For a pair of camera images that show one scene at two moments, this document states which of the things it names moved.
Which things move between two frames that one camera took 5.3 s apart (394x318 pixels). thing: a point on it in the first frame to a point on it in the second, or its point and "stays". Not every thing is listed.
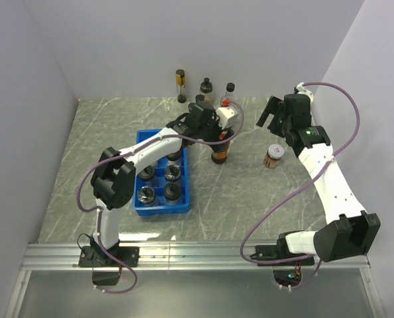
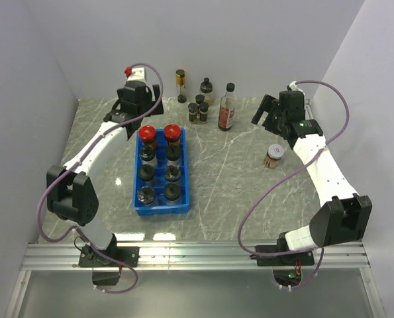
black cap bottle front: (172, 173) stays
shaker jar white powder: (146, 195) stays
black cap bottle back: (147, 173) stays
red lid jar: (220, 152) to (147, 134)
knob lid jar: (173, 159) stays
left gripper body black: (210, 132) to (148, 105)
